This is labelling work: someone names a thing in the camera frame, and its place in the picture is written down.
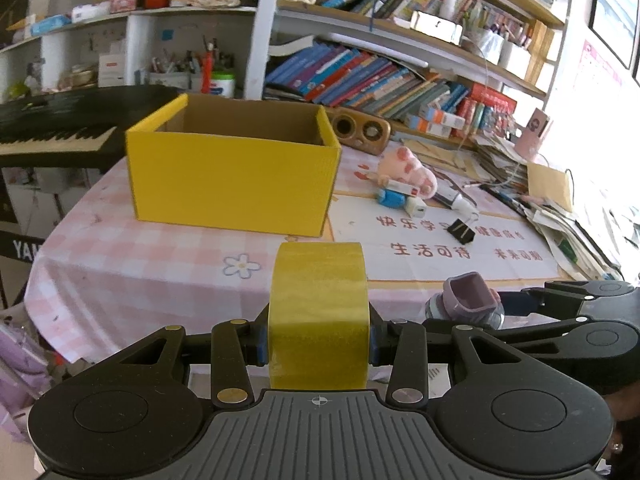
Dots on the white pen holder with pens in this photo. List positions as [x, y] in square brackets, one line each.
[167, 80]

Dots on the brown retro radio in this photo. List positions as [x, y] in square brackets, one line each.
[357, 129]

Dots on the white jar with green lid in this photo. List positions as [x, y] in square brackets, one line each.
[222, 86]

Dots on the yellow cardboard box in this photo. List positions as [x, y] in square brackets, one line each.
[225, 180]

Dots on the small white red-ended box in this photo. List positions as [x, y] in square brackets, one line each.
[402, 187]

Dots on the stack of kraft paper sheets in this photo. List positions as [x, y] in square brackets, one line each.
[440, 157]

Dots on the black pen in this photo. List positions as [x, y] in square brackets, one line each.
[505, 199]

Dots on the pink plush pig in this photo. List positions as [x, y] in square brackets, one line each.
[407, 167]

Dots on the white tissue pack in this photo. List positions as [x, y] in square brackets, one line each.
[90, 12]

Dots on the pink cartoon box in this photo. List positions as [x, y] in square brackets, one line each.
[532, 132]

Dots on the black binder clip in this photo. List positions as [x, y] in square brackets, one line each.
[461, 232]

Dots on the white framed mirror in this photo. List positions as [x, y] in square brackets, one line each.
[435, 27]

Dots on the purple cup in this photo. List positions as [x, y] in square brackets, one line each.
[467, 300]

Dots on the black keyboard stand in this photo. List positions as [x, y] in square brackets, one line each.
[20, 247]

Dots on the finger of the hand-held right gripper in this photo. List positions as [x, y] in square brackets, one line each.
[545, 335]
[520, 304]

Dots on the brown envelope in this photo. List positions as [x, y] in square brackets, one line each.
[550, 187]

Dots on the yellow tape roll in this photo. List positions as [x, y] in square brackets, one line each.
[317, 300]

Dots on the red tall bottle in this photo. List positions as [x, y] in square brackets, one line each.
[207, 72]

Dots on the row of tan books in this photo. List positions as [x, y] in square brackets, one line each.
[540, 52]

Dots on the small wooden bowl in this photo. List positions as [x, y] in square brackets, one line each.
[82, 77]

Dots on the row of leaning books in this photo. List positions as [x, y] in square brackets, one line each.
[350, 75]

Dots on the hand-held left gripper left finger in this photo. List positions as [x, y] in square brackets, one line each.
[261, 347]

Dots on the small pink figure box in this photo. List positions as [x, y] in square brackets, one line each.
[123, 2]

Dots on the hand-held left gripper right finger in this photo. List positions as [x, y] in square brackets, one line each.
[373, 350]

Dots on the white carton with red stripe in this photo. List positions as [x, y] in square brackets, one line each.
[111, 69]

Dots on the black electronic keyboard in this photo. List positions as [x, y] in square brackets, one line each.
[60, 115]

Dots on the blue packet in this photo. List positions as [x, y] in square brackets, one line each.
[390, 199]

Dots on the black stapler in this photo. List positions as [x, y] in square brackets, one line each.
[282, 95]

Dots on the cartoon printed desk mat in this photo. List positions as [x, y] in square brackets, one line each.
[500, 232]

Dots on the orange and white carton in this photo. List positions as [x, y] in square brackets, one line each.
[425, 126]
[445, 116]

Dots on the white tube with purple label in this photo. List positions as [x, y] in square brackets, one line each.
[452, 202]

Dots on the dark framed wall picture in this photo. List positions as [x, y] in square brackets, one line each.
[620, 5]

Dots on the small white cube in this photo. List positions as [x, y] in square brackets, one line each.
[414, 208]

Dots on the purple cloth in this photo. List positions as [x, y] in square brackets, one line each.
[22, 375]

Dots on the blue tissue pack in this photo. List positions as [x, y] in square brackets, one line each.
[50, 25]

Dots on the pile of papers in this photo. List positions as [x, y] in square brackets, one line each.
[565, 240]

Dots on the white bookshelf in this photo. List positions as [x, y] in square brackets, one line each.
[260, 35]

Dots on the white storage box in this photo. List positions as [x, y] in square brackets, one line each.
[515, 60]

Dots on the clear pen container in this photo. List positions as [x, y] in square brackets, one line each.
[486, 47]

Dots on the pink wall poster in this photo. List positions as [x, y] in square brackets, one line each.
[597, 80]

